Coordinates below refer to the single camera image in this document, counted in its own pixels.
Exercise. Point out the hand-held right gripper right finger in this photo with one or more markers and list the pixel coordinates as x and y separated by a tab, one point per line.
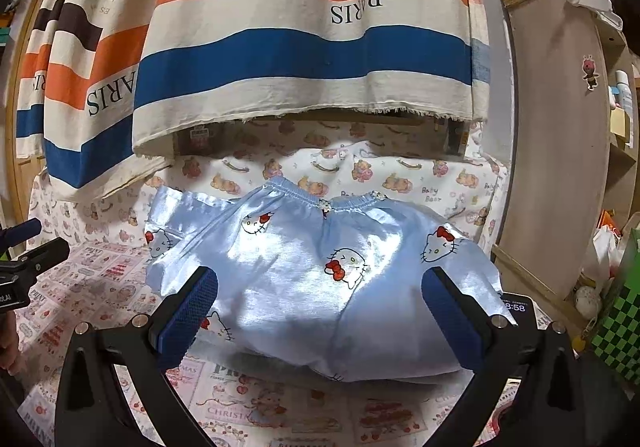
450	319

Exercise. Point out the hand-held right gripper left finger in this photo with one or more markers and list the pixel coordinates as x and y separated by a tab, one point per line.
187	314

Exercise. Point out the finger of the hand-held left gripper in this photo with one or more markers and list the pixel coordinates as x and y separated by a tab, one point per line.
47	254
22	230

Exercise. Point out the blue satin cat-print pants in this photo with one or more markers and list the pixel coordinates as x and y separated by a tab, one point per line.
310	307

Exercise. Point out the person's left hand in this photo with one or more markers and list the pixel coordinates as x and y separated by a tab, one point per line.
10	344

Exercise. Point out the black smartphone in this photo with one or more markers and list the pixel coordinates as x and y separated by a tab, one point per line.
517	308

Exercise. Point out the pink printed bed sheet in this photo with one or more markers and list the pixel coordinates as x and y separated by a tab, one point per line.
280	407

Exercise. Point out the white ball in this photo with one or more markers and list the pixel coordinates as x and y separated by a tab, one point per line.
587	302

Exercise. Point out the teddy bear print cloth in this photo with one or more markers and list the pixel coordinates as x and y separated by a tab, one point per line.
400	182

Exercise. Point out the green checkered box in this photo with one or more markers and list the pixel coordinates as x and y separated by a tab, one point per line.
617	322

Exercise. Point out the white plastic bag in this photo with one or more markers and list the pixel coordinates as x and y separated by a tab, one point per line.
605	252

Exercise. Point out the wooden cabinet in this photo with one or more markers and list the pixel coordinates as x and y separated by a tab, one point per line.
555	152

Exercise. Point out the cartoon sticker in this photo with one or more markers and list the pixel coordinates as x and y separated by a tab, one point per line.
591	72

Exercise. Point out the striped hanging cloth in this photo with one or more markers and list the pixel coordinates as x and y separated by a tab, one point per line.
300	52

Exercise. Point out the white bottle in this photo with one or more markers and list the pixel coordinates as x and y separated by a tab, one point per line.
622	89

